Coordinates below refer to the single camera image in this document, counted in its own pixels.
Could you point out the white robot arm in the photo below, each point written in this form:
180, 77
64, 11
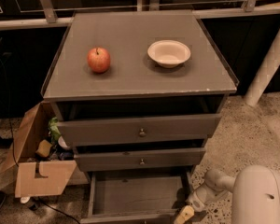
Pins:
255, 196

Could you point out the metal window railing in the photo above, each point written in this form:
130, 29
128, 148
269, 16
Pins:
127, 3

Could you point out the white bowl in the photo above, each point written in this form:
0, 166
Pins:
168, 53

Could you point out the white diagonal pole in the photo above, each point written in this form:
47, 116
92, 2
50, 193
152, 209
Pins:
265, 73

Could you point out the yellow sponge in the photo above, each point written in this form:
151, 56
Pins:
43, 148

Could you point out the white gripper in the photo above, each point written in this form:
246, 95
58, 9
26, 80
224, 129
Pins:
197, 200

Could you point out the grey drawer cabinet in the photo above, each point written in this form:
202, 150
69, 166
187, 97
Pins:
134, 86

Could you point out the grey drawer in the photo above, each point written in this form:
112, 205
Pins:
140, 159
137, 130
150, 196

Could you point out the small white floor object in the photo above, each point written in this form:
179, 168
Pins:
24, 200

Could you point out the green bag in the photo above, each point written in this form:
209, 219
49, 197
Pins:
53, 130

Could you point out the grey bottom drawer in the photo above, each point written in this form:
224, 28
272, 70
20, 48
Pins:
150, 196

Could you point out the grey top drawer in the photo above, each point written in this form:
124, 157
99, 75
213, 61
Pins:
137, 130

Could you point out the red apple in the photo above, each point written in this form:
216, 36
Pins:
98, 60

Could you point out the cardboard box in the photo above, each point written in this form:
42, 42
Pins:
37, 177

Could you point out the grey middle drawer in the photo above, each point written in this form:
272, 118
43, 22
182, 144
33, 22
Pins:
140, 159

